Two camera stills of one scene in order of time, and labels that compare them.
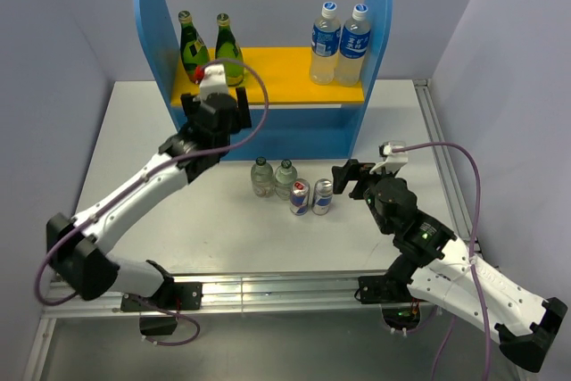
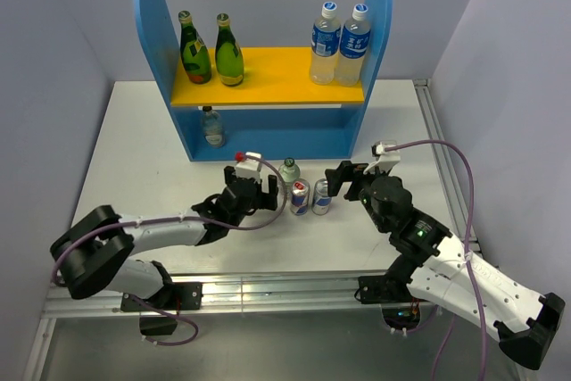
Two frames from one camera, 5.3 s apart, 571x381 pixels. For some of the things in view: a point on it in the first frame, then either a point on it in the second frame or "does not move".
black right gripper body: (366, 180) does not move
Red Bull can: (300, 197) does not move
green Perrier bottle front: (227, 52) does not move
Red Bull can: (322, 196) does not move
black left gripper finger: (244, 114) -> (269, 200)
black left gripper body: (224, 144) -> (255, 203)
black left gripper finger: (190, 106) -> (229, 178)
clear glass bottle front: (284, 177) does not move
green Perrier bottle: (194, 50) does not move
